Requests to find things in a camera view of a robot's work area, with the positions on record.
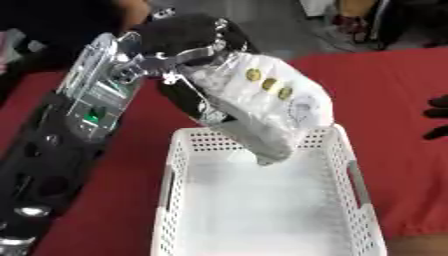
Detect white perforated plastic basket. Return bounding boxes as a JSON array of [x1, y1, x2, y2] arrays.
[[148, 123, 389, 256]]

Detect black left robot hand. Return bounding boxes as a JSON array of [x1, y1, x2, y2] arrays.
[[134, 13, 263, 127]]

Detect person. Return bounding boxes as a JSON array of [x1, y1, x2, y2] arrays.
[[0, 0, 154, 104]]

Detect clear plastic bag white contents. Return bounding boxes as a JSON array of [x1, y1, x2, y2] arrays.
[[176, 51, 336, 166]]

